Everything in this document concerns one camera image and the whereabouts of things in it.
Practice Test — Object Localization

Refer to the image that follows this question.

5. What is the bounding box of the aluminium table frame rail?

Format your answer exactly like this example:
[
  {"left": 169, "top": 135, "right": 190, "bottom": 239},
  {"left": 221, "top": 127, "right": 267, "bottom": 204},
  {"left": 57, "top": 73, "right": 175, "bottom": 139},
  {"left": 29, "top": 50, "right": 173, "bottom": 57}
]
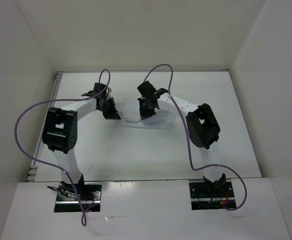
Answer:
[{"left": 25, "top": 69, "right": 230, "bottom": 182}]

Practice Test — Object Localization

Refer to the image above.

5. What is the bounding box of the purple cable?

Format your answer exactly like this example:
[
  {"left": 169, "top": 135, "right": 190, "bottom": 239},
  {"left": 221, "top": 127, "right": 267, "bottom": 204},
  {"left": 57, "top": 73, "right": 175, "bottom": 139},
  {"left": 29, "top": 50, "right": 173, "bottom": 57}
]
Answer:
[
  {"left": 142, "top": 64, "right": 249, "bottom": 211},
  {"left": 14, "top": 68, "right": 111, "bottom": 227}
]

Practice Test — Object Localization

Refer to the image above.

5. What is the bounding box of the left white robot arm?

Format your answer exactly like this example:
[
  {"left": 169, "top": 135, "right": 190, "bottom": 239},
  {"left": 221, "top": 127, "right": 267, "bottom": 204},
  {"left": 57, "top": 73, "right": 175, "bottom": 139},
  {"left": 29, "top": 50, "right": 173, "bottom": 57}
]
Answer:
[{"left": 42, "top": 82, "right": 121, "bottom": 200}]

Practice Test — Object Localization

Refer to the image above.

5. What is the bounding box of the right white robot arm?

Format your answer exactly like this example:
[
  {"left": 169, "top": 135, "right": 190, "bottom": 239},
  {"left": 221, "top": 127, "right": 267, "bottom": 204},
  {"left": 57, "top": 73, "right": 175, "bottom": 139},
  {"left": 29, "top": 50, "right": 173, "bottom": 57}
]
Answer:
[{"left": 137, "top": 80, "right": 226, "bottom": 197}]

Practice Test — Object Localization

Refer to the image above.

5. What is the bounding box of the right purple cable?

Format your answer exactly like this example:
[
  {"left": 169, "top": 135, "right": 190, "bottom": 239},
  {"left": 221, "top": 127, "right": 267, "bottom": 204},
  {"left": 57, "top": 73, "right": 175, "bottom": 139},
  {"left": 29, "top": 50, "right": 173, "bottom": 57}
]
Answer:
[{"left": 142, "top": 64, "right": 249, "bottom": 211}]

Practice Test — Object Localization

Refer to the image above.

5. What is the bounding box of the white skirt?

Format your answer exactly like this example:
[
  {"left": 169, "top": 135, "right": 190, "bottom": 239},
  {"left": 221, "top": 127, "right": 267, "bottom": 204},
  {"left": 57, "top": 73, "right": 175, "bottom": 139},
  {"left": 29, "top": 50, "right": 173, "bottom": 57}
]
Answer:
[{"left": 116, "top": 98, "right": 176, "bottom": 130}]

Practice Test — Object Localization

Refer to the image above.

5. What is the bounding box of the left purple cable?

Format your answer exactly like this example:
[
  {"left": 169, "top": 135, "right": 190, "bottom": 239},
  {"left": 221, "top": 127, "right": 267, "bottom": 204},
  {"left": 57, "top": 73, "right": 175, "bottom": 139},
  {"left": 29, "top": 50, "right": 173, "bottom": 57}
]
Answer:
[{"left": 14, "top": 68, "right": 111, "bottom": 227}]

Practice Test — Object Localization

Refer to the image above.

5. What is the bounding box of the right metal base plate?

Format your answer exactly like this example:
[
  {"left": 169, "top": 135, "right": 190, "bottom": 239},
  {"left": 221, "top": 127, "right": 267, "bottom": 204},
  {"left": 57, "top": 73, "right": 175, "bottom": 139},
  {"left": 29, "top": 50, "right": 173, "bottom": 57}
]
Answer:
[{"left": 189, "top": 181, "right": 237, "bottom": 211}]

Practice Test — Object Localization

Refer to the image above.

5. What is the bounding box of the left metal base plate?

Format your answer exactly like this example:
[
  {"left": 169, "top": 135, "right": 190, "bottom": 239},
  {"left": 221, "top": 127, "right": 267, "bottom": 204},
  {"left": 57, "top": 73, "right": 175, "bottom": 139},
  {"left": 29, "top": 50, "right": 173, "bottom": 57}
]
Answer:
[{"left": 51, "top": 182, "right": 102, "bottom": 213}]

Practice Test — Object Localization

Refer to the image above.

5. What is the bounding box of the metal base plate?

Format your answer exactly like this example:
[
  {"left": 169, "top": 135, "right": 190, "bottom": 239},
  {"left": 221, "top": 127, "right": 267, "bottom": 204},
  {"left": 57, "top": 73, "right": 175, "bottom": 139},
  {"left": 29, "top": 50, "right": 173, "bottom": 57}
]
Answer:
[
  {"left": 189, "top": 181, "right": 237, "bottom": 211},
  {"left": 51, "top": 182, "right": 102, "bottom": 213}
]

